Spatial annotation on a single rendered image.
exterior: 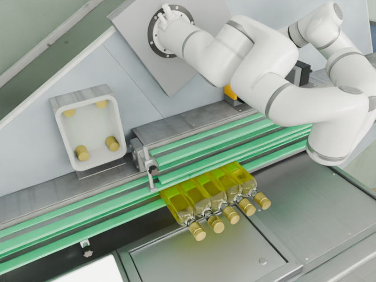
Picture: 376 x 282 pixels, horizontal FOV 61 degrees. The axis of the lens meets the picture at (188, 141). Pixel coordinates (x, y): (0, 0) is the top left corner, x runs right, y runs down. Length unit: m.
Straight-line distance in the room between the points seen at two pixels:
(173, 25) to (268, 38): 0.32
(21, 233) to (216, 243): 0.58
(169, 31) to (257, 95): 0.37
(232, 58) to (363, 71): 0.27
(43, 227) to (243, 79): 0.69
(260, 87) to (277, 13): 0.66
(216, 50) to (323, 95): 0.27
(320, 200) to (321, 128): 0.69
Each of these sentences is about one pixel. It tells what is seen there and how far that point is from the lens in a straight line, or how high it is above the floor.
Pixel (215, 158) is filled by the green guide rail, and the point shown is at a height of 0.95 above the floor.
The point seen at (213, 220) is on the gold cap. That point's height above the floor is 1.15.
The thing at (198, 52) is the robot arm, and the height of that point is 1.03.
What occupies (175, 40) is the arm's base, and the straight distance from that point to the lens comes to 0.90.
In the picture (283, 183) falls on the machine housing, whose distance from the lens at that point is 1.36.
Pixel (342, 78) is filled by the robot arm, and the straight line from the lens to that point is 0.77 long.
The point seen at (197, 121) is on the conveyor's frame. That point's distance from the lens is 1.12.
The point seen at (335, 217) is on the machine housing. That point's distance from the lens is 1.28.
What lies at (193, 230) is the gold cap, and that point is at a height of 1.14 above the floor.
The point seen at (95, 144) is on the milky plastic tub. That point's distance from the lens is 1.10.
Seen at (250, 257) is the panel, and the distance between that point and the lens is 1.07.
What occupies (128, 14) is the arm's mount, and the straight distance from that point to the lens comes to 0.95.
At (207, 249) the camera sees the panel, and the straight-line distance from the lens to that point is 1.08.
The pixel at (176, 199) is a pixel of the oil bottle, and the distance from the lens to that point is 1.01.
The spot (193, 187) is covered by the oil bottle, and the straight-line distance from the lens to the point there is 1.04.
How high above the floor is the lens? 1.69
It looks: 48 degrees down
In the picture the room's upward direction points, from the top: 136 degrees clockwise
